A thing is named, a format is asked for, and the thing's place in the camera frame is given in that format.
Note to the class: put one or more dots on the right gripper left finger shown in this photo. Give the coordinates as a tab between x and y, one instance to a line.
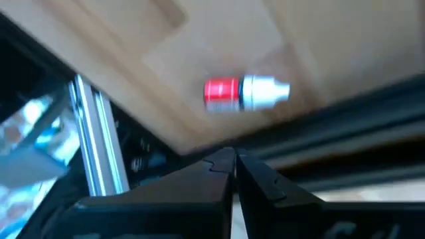
166	206

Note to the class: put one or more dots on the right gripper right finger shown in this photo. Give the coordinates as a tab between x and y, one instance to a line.
299	222

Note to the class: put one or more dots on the small red-label colouring bottle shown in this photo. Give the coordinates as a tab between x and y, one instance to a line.
222	89

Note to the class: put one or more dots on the silver aluminium rail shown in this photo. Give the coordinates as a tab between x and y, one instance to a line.
99	149

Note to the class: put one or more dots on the black metal table frame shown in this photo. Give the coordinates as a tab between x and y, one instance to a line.
332	132

